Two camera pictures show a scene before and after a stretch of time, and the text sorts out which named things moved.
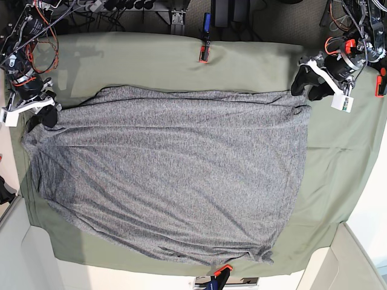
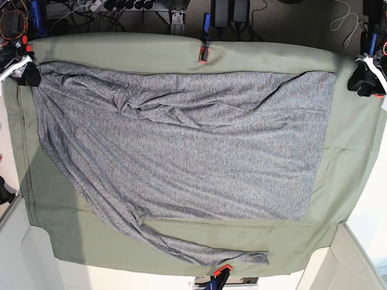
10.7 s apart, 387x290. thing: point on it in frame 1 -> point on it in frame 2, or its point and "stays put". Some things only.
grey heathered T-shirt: (211, 175) stays put
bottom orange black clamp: (221, 277) stays put
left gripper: (337, 69) -> (365, 81)
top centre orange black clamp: (204, 49) stays put
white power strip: (96, 6) stays put
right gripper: (31, 94) -> (12, 67)
